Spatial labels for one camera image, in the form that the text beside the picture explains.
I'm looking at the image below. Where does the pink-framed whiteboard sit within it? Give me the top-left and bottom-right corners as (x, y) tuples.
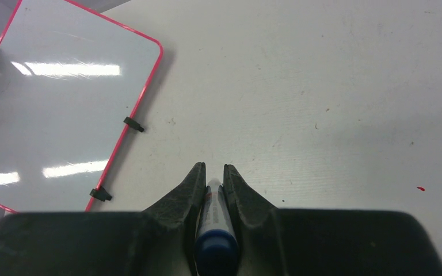
(0, 1), (163, 212)

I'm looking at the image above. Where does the black whiteboard clip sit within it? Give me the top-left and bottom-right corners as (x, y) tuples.
(90, 186), (112, 202)
(123, 117), (144, 132)

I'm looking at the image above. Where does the blue whiteboard marker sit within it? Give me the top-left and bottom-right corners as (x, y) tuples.
(194, 178), (239, 275)

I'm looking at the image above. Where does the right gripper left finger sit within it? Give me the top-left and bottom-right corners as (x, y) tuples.
(142, 162), (206, 275)

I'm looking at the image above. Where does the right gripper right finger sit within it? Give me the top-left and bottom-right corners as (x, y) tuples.
(223, 164), (281, 275)

